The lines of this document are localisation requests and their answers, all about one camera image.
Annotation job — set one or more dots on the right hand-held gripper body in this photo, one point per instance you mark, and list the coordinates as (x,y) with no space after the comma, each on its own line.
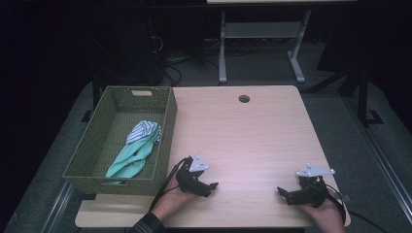
(312,194)

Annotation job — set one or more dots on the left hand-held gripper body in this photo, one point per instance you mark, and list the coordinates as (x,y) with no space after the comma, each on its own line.
(191,183)

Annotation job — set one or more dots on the mint green pet shirt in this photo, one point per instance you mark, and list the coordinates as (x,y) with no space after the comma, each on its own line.
(132,158)

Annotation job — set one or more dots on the green woven basket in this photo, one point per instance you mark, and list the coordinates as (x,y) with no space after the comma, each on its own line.
(97,142)

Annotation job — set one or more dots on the person's left hand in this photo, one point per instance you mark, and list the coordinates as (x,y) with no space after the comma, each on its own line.
(171,199)

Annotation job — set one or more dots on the person's right hand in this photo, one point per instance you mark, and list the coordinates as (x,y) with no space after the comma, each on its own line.
(327,216)

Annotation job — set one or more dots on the grey tape strip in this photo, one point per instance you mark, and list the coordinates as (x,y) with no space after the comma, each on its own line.
(346,197)

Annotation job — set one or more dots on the black metal stand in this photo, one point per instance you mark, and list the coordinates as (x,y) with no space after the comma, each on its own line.
(364,97)

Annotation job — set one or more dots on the metal floor rail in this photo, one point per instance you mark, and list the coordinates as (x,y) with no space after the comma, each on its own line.
(382,158)
(56,207)

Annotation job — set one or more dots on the grey metal table frame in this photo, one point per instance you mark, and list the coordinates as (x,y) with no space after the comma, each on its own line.
(259,30)

